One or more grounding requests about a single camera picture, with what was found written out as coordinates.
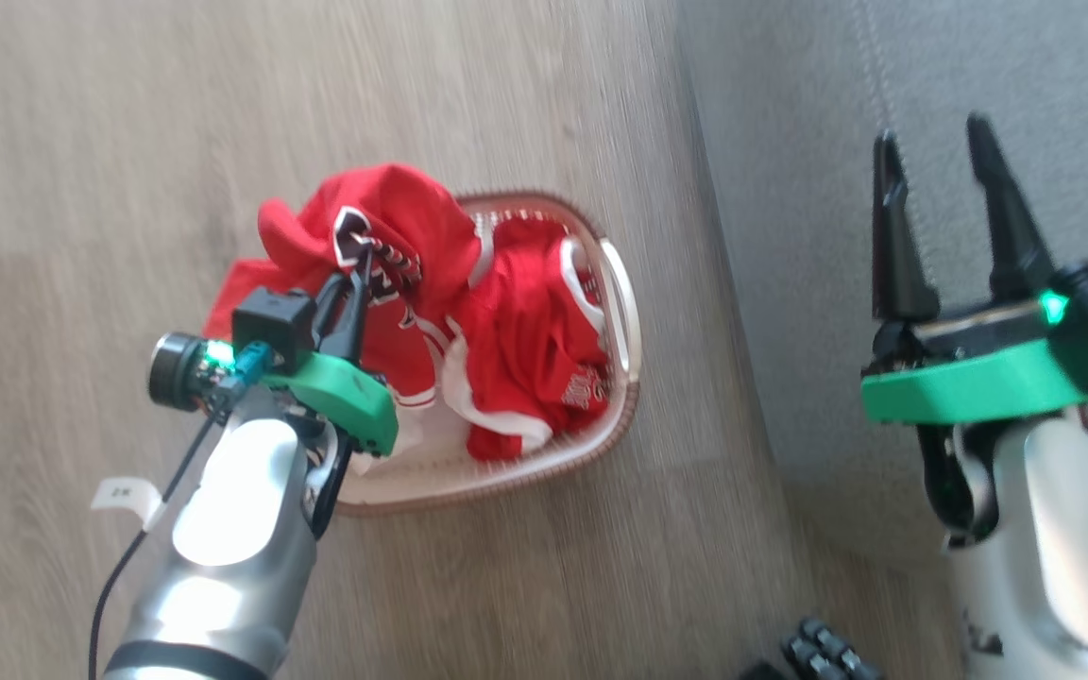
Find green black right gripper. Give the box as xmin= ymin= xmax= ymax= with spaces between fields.
xmin=859 ymin=112 xmax=1088 ymax=426

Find red shorts with white trim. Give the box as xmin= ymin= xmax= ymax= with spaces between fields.
xmin=438 ymin=215 xmax=617 ymax=464

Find grey stitched sofa seat cushion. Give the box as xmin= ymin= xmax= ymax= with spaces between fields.
xmin=674 ymin=0 xmax=1088 ymax=577

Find cream laundry basket brown rim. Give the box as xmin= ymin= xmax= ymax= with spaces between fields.
xmin=331 ymin=192 xmax=644 ymax=517

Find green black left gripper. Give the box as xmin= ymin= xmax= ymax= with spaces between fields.
xmin=259 ymin=246 xmax=401 ymax=458

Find red jersey with patterned collar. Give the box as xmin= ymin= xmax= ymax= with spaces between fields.
xmin=202 ymin=162 xmax=485 ymax=409

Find white paper cable tag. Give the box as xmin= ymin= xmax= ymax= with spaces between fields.
xmin=91 ymin=477 xmax=168 ymax=532

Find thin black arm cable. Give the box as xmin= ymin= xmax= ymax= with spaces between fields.
xmin=88 ymin=416 xmax=224 ymax=680

